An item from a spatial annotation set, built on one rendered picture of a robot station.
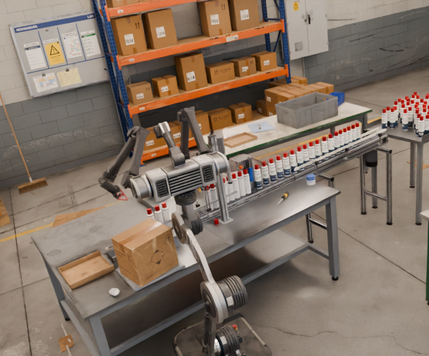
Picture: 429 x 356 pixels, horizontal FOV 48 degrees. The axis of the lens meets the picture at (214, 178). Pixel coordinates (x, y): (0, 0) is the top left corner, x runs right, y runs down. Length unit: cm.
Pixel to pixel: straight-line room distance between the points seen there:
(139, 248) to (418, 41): 891
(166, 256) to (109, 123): 504
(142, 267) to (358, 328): 170
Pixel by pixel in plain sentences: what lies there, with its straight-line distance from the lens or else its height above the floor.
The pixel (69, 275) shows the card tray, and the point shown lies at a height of 83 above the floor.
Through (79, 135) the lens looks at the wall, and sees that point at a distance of 783.
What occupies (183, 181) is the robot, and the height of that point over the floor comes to 145.
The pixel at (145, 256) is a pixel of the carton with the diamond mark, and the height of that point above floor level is 103.
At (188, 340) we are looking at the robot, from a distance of 350.
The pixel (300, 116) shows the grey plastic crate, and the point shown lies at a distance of 533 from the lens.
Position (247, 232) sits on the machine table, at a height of 83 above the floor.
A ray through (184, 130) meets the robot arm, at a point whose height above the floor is 156.
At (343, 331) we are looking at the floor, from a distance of 378.
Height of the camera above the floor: 255
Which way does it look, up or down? 23 degrees down
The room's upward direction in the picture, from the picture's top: 9 degrees counter-clockwise
